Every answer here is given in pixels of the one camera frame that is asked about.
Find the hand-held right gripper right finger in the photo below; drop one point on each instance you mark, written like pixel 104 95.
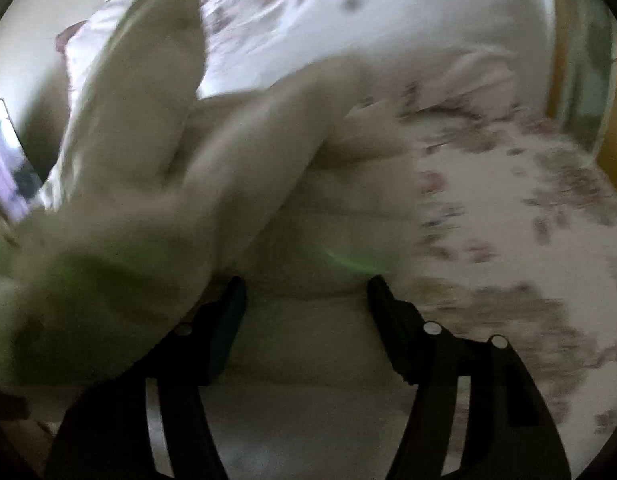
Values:
pixel 388 332

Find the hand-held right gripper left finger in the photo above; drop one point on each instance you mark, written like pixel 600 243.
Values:
pixel 227 332

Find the white quilted duvet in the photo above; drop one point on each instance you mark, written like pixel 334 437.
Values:
pixel 138 185

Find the floral bed sheet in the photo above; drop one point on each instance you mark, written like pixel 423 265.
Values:
pixel 488 185

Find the floral pillow with tree print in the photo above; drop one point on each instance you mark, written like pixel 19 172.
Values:
pixel 388 20
pixel 74 75

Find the wooden headboard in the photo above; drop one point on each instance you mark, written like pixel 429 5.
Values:
pixel 563 60

